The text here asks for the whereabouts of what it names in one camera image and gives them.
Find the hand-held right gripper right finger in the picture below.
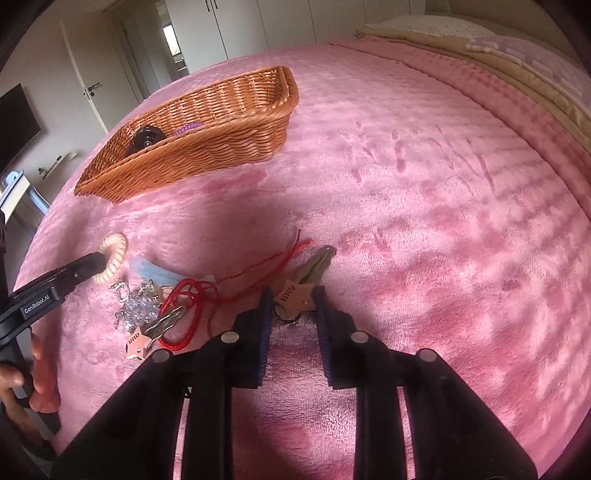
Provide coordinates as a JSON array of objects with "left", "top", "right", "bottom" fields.
[{"left": 314, "top": 286, "right": 539, "bottom": 480}]

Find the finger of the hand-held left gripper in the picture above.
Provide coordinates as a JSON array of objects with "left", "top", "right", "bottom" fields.
[{"left": 28, "top": 252, "right": 108, "bottom": 296}]

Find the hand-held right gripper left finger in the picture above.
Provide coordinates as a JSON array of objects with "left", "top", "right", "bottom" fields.
[{"left": 51, "top": 287, "right": 276, "bottom": 480}]

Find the beige spiral hair tie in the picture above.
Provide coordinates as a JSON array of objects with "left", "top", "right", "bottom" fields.
[{"left": 91, "top": 233, "right": 127, "bottom": 285}]

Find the key with pink star cover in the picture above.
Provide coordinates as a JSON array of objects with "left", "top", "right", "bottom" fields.
[
  {"left": 271, "top": 245, "right": 337, "bottom": 323},
  {"left": 125, "top": 305, "right": 186, "bottom": 361}
]

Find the brown wicker basket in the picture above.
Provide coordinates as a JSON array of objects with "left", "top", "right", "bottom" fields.
[{"left": 74, "top": 66, "right": 300, "bottom": 205}]

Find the person's left hand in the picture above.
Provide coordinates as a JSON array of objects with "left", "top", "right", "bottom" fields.
[{"left": 0, "top": 333, "right": 61, "bottom": 437}]

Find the light blue hair clip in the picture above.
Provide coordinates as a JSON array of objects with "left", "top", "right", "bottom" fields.
[{"left": 130, "top": 260, "right": 218, "bottom": 289}]

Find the black round object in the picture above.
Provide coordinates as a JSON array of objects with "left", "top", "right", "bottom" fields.
[{"left": 130, "top": 124, "right": 166, "bottom": 154}]

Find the pink fleece blanket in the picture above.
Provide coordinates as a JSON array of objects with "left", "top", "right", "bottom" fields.
[{"left": 13, "top": 39, "right": 591, "bottom": 480}]

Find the white door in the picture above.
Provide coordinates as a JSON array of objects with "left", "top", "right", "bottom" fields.
[{"left": 60, "top": 17, "right": 145, "bottom": 136}]

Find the beige blanket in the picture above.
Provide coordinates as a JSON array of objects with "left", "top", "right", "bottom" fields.
[{"left": 355, "top": 23, "right": 591, "bottom": 155}]

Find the white wardrobe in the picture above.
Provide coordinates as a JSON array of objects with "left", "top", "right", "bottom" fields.
[{"left": 164, "top": 0, "right": 426, "bottom": 64}]

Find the white dotted pillow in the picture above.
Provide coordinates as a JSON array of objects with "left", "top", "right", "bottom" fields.
[{"left": 365, "top": 14, "right": 500, "bottom": 41}]

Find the lilac patterned pillow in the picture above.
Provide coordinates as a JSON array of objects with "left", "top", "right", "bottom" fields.
[{"left": 464, "top": 34, "right": 591, "bottom": 109}]

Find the crystal bead keychain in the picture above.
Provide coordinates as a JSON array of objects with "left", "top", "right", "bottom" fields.
[{"left": 108, "top": 279, "right": 172, "bottom": 331}]

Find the red cord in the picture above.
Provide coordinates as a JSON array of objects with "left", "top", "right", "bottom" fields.
[{"left": 159, "top": 229, "right": 314, "bottom": 354}]

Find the black wall television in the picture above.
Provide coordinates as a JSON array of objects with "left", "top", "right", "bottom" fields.
[{"left": 0, "top": 83, "right": 42, "bottom": 179}]

